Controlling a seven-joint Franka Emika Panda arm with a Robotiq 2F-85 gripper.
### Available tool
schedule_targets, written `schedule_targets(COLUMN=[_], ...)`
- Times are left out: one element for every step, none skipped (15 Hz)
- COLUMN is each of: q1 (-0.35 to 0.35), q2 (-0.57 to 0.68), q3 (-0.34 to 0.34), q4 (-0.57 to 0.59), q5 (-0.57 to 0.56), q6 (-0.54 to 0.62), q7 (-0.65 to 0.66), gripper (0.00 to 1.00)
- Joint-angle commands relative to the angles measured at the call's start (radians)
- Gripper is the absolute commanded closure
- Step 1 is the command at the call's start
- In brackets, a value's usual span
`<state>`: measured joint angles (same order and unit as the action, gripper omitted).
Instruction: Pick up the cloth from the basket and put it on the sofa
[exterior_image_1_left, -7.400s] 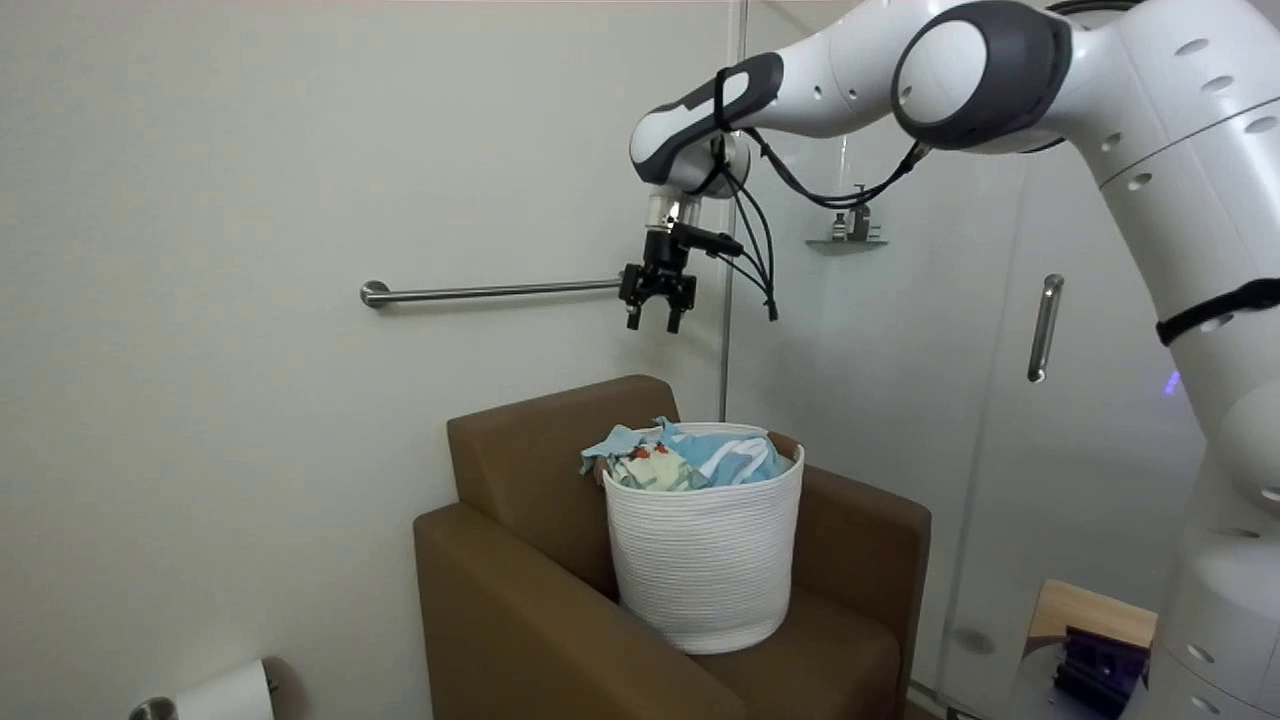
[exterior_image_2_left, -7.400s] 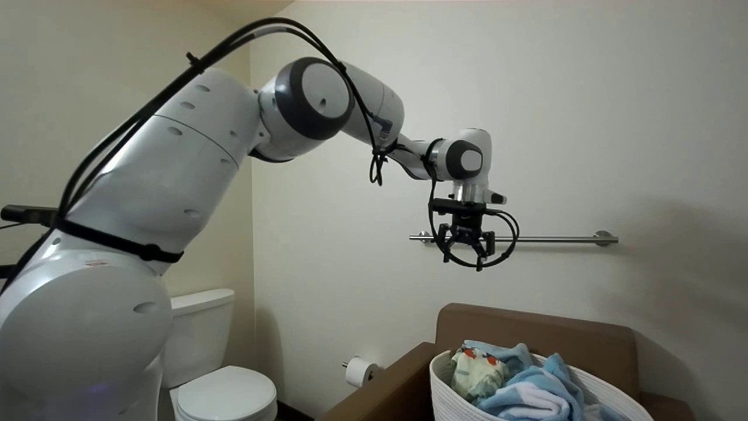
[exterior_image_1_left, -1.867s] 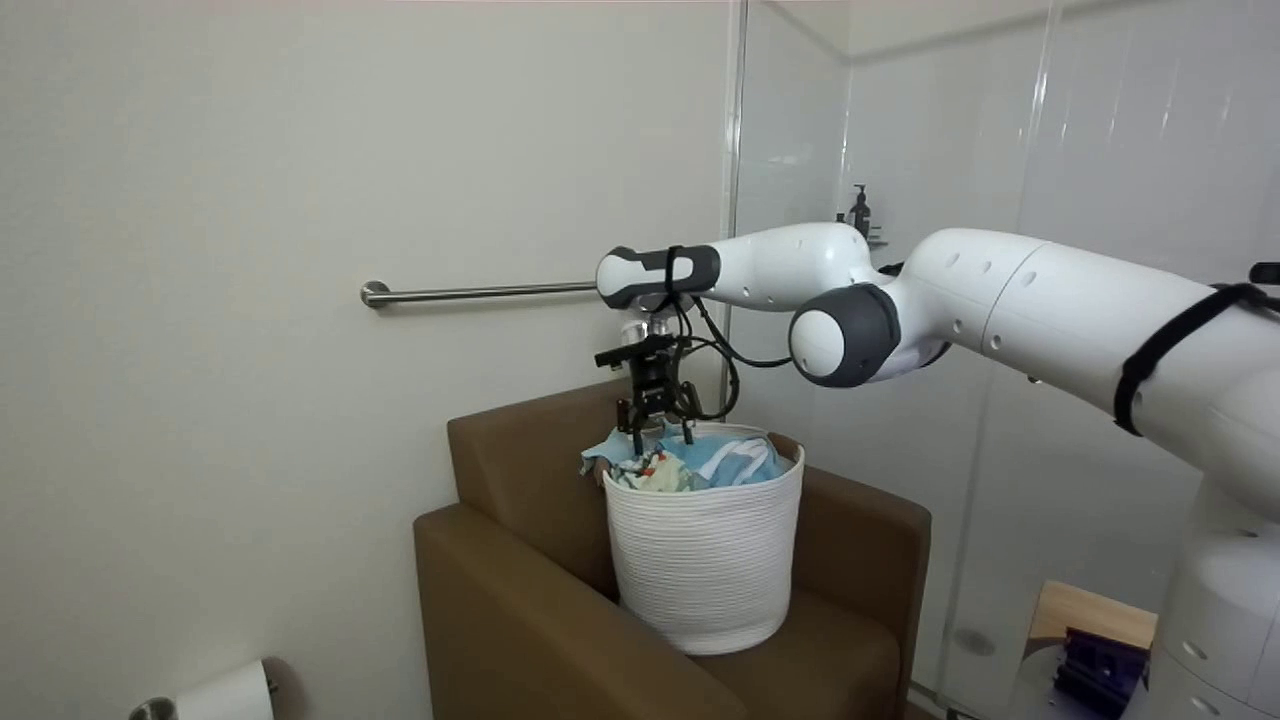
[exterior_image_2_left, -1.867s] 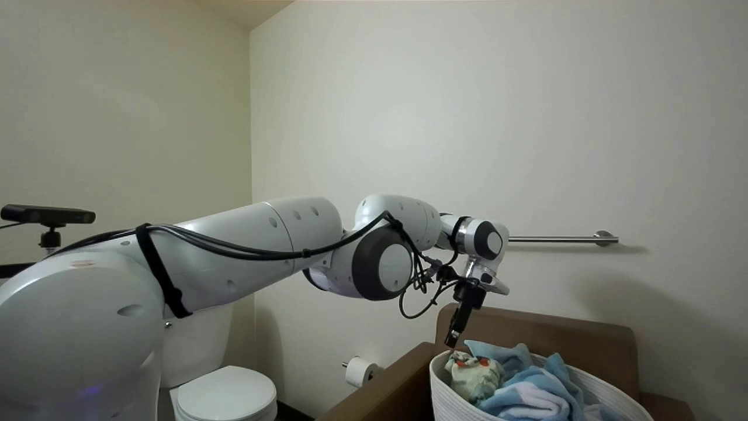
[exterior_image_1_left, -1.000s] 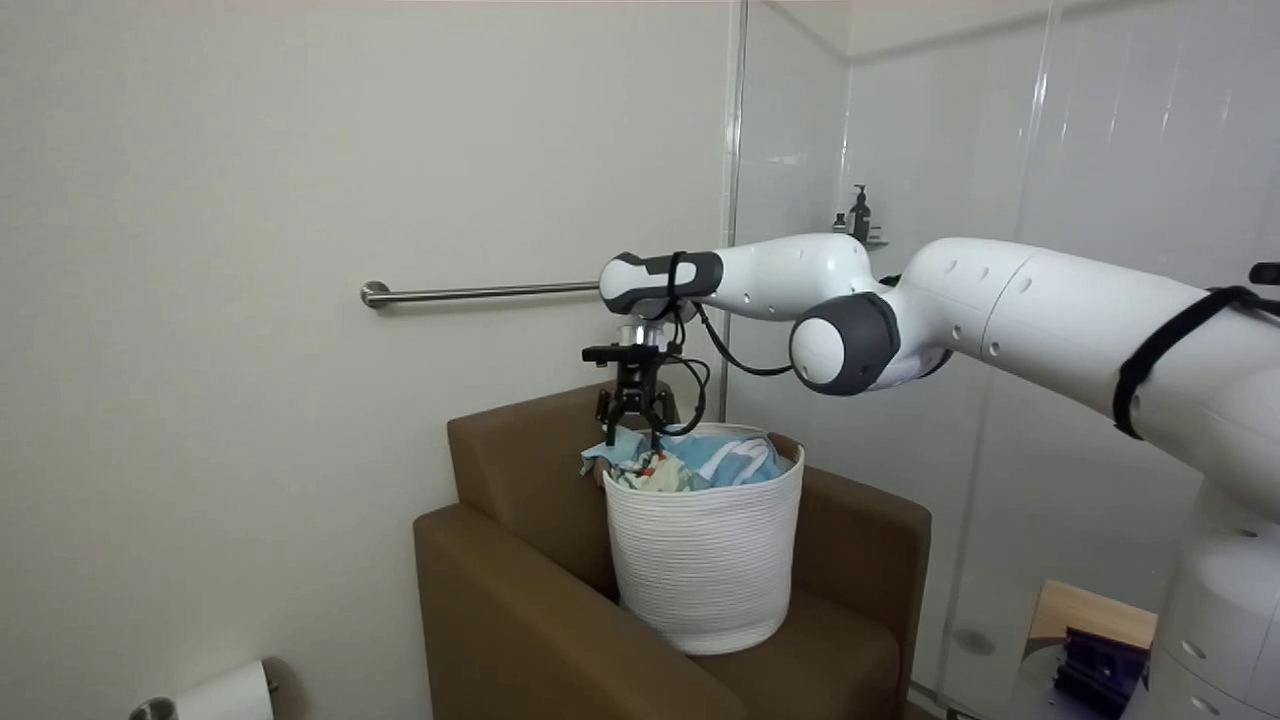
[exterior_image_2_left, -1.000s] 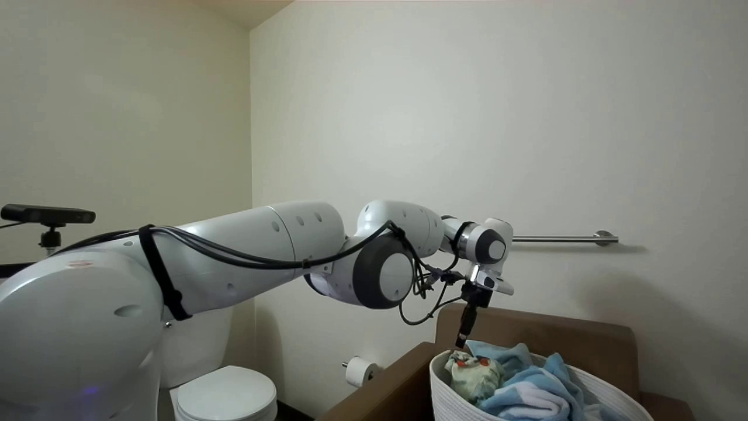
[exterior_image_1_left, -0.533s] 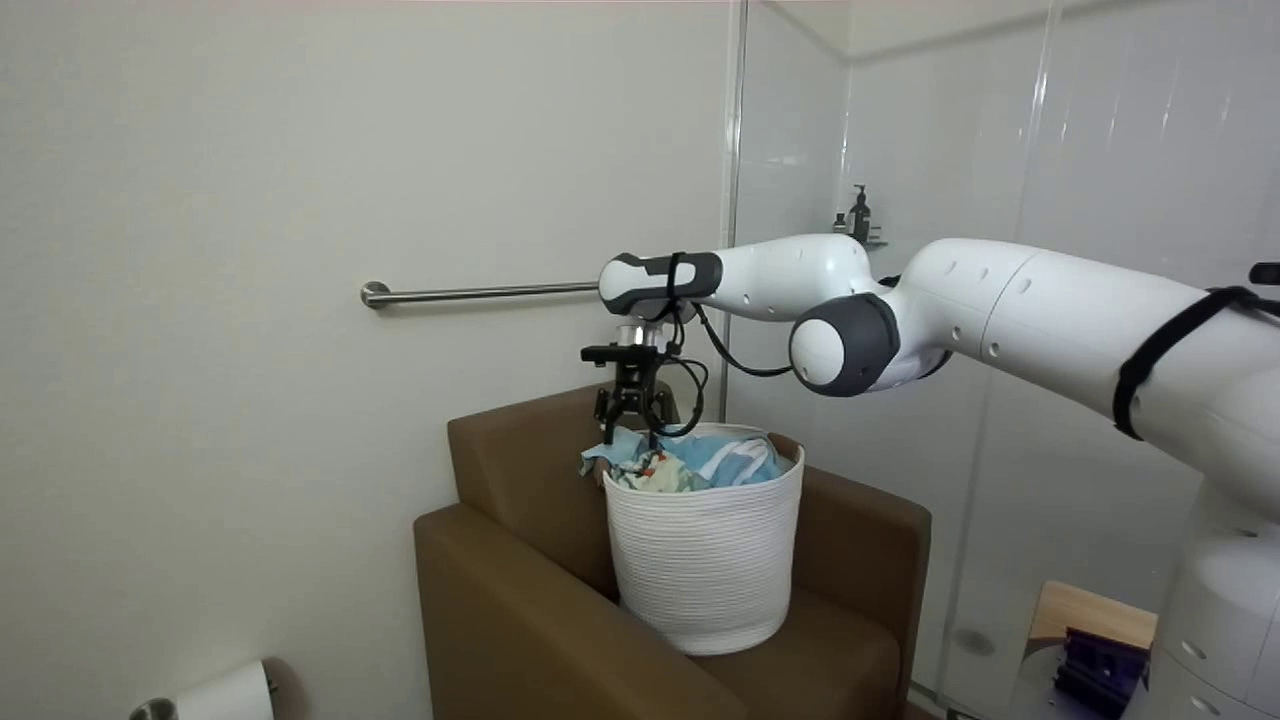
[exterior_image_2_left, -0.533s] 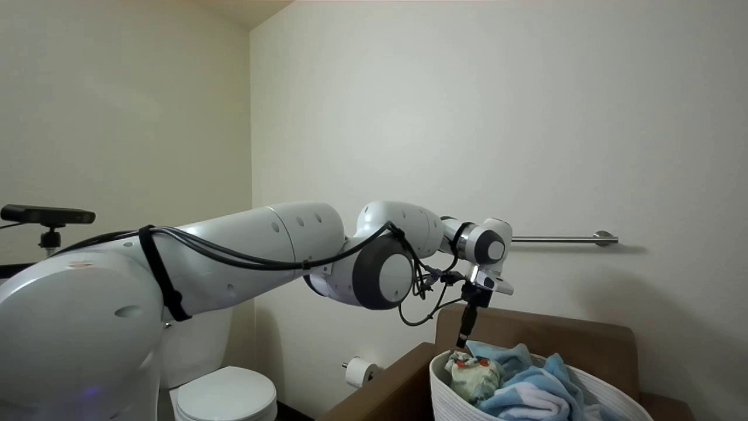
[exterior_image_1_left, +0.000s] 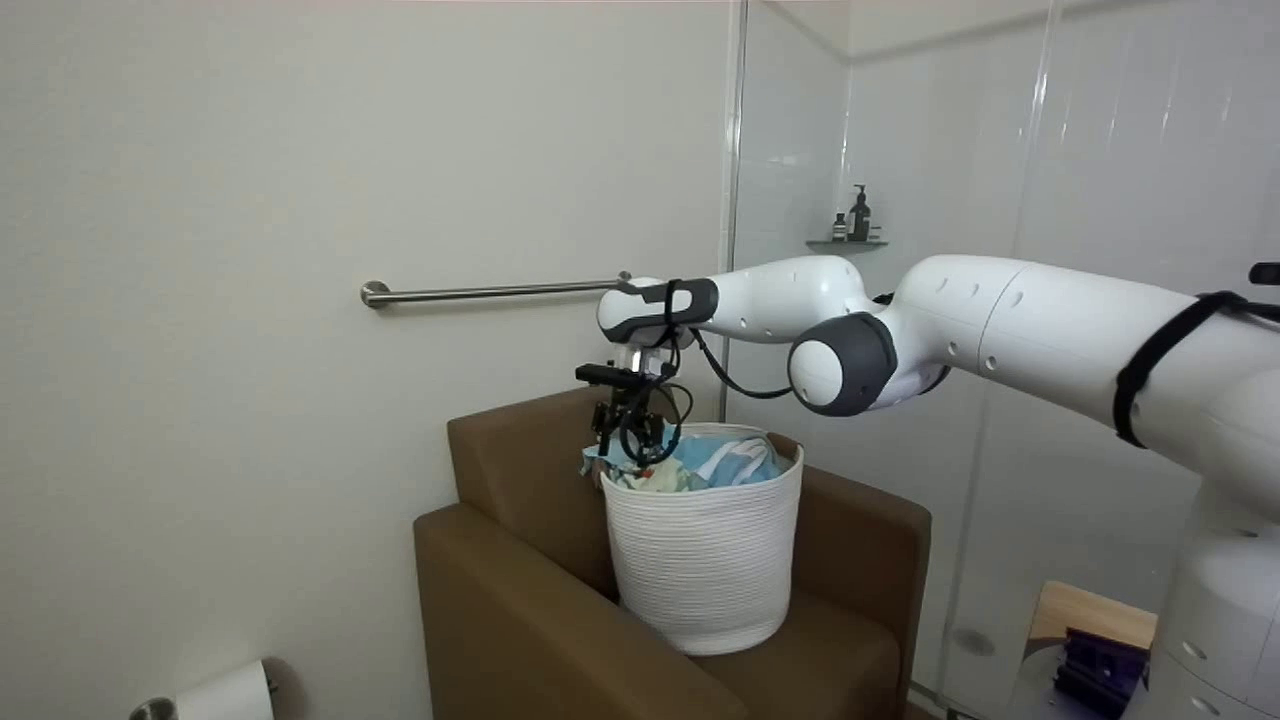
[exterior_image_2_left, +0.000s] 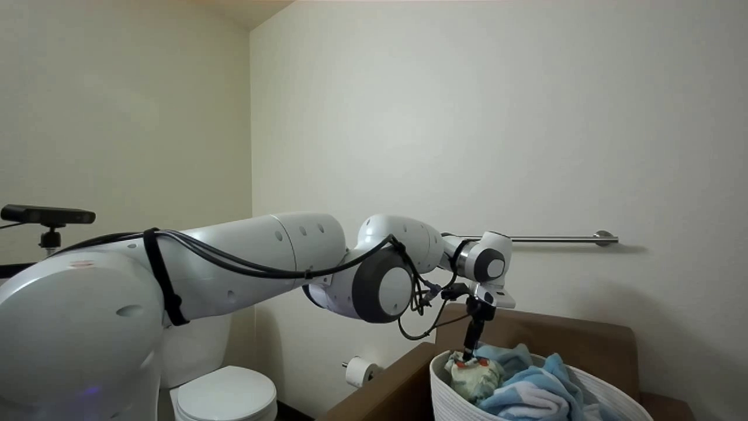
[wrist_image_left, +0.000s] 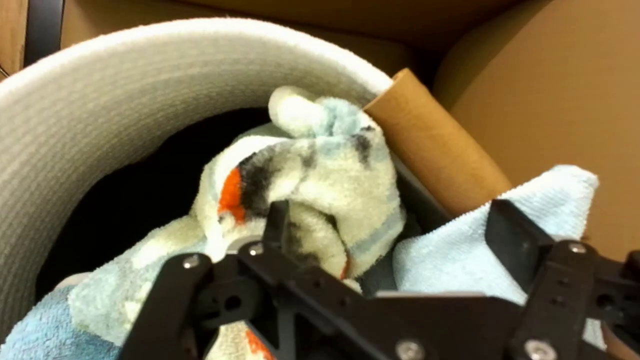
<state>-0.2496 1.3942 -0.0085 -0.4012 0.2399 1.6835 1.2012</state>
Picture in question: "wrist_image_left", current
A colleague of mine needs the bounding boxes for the light blue towel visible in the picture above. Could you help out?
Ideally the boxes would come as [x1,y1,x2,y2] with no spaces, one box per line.
[0,163,603,360]

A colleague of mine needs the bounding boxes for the brown cardboard box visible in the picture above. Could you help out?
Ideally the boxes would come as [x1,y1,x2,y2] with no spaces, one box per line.
[0,0,640,360]

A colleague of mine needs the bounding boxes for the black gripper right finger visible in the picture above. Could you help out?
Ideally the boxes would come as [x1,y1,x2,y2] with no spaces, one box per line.
[484,200,640,360]

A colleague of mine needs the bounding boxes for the white woven basket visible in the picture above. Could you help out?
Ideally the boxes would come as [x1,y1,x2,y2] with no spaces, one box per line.
[0,15,517,343]

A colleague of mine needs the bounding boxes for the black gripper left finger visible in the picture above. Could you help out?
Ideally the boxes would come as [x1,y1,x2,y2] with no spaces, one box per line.
[119,200,377,360]

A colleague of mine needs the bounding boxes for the white plush toy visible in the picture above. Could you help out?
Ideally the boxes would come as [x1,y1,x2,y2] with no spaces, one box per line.
[66,84,408,360]

